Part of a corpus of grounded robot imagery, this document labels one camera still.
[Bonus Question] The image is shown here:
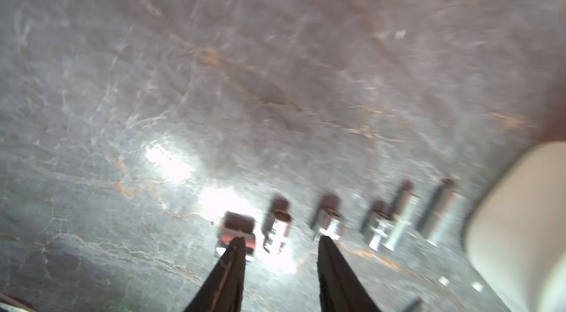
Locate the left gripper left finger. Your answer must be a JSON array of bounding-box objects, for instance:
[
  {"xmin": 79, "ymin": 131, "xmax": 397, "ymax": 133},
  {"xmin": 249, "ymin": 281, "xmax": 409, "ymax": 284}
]
[{"xmin": 184, "ymin": 238, "xmax": 246, "ymax": 312}]

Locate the white plastic storage box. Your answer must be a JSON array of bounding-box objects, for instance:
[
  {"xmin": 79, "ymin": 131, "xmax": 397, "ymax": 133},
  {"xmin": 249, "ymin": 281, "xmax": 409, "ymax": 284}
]
[{"xmin": 464, "ymin": 142, "xmax": 565, "ymax": 311}]

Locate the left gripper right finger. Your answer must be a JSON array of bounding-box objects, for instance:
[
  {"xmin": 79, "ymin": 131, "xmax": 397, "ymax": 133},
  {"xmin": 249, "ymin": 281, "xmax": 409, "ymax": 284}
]
[{"xmin": 317, "ymin": 235, "xmax": 380, "ymax": 312}]

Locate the long chrome socket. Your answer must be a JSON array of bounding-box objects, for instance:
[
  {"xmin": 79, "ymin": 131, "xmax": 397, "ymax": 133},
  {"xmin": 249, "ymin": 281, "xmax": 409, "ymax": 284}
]
[{"xmin": 417, "ymin": 188, "xmax": 466, "ymax": 247}]

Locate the short chrome socket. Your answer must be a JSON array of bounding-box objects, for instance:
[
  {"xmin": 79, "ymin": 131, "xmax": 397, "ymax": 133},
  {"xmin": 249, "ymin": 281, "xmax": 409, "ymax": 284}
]
[{"xmin": 362, "ymin": 212, "xmax": 394, "ymax": 251}]

